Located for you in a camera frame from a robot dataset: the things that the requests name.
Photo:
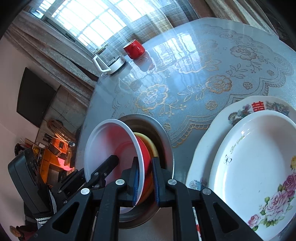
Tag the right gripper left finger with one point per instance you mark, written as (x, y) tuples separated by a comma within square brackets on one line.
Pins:
[(128, 197)]

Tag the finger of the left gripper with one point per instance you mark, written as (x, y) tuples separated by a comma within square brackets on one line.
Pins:
[(98, 176), (71, 183)]

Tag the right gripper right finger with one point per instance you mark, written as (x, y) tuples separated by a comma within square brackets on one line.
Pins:
[(163, 197)]

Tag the yellow plastic bowl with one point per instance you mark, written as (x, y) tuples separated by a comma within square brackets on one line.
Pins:
[(149, 144)]

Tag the large white dragon plate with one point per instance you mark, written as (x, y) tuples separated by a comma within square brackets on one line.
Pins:
[(199, 172)]

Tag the red plastic bowl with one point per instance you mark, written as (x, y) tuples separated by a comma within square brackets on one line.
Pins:
[(114, 137)]

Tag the white rose deep plate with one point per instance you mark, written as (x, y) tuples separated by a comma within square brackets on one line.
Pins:
[(253, 172)]

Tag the black television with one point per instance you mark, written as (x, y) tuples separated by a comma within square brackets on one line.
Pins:
[(34, 98)]

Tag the glass electric kettle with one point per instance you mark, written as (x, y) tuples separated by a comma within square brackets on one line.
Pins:
[(108, 60)]

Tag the red mug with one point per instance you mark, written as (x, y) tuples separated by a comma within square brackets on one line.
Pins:
[(134, 49)]

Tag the sheer white curtain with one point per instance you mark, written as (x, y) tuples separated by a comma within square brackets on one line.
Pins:
[(91, 24)]

